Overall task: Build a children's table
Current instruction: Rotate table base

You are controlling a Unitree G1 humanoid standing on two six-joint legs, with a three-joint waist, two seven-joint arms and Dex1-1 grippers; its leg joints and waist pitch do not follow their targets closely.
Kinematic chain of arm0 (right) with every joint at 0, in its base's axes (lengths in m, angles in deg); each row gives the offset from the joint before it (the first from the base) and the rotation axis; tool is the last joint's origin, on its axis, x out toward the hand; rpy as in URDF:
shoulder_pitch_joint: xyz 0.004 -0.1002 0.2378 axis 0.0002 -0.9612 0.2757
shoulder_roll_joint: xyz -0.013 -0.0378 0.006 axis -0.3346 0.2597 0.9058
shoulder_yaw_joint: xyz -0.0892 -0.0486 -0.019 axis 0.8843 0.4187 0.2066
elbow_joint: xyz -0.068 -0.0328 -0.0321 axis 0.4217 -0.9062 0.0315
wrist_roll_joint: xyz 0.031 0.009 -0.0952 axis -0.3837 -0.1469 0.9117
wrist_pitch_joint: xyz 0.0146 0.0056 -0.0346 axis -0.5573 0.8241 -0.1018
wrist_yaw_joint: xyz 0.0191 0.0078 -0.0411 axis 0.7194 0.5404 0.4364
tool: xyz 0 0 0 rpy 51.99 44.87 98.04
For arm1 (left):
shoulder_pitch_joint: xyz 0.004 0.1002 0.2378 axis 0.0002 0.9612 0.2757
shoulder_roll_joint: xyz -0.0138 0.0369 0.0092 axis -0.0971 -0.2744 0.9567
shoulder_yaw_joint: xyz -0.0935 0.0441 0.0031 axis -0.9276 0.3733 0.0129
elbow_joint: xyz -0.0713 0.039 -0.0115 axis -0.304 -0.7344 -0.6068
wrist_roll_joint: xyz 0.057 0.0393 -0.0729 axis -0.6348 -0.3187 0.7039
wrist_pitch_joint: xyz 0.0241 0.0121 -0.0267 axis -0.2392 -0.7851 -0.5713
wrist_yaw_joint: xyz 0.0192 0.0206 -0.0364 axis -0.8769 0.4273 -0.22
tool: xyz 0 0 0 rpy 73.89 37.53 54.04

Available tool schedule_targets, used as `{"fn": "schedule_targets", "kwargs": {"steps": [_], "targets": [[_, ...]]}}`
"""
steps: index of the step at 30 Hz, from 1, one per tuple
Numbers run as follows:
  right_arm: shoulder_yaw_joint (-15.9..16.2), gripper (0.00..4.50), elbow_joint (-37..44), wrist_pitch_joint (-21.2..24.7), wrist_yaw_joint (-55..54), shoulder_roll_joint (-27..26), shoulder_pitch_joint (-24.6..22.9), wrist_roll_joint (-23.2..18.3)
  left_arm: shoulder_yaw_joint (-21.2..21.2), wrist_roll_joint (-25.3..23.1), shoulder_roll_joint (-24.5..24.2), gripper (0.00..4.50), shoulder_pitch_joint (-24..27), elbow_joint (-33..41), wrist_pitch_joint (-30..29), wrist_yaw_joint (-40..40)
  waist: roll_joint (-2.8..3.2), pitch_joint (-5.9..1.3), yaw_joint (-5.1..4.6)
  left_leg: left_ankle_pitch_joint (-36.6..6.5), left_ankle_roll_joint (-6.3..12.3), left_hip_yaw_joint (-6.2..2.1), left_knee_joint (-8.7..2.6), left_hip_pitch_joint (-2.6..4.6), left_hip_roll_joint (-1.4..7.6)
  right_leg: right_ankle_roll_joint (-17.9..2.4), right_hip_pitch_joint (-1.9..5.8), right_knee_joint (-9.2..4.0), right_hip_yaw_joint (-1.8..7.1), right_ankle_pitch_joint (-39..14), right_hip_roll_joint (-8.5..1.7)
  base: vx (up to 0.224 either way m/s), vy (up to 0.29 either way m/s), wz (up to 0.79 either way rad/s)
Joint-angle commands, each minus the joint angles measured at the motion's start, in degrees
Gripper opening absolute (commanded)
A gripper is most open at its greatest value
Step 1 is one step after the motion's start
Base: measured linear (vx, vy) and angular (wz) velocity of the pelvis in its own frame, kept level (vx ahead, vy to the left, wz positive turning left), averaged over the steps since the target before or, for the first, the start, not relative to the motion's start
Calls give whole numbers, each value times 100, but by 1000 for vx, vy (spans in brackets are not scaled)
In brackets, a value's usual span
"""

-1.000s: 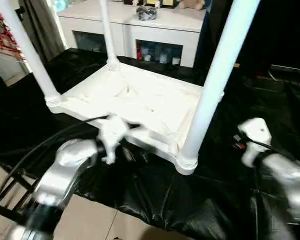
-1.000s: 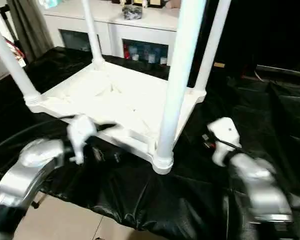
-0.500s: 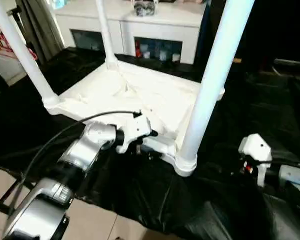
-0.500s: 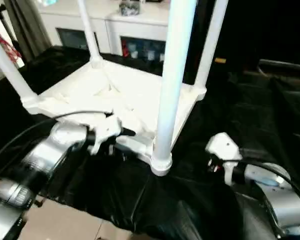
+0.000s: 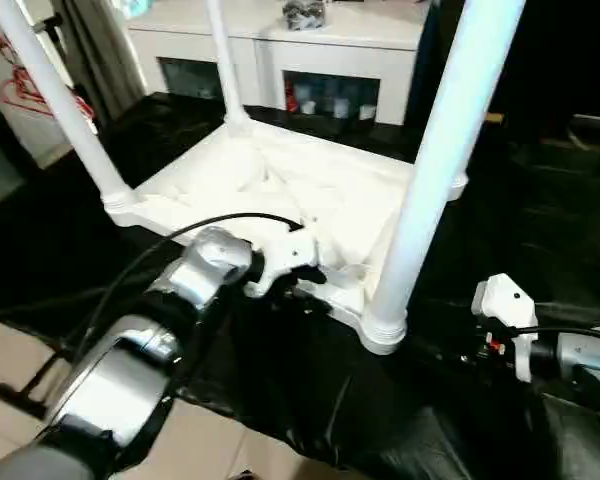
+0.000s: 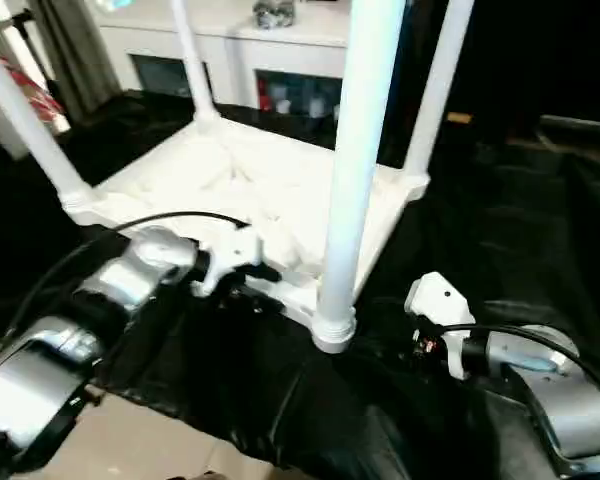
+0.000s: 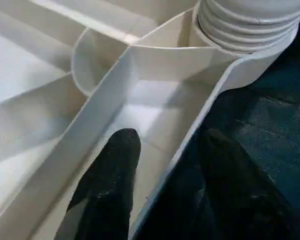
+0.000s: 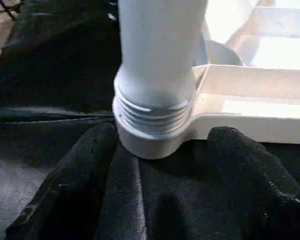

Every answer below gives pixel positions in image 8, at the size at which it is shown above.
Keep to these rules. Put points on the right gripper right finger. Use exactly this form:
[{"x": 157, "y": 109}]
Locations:
[{"x": 265, "y": 185}]

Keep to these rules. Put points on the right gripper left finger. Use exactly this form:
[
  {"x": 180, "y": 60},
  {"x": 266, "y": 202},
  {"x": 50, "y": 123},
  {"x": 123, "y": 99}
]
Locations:
[{"x": 70, "y": 190}]

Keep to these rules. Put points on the white plastic table top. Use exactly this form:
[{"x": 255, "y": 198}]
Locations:
[{"x": 250, "y": 105}]

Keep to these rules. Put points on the white plastic table leg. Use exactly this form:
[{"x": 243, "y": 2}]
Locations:
[{"x": 157, "y": 50}]

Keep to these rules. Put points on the black plastic mat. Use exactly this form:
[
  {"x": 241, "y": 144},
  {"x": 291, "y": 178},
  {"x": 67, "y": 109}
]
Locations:
[{"x": 50, "y": 65}]

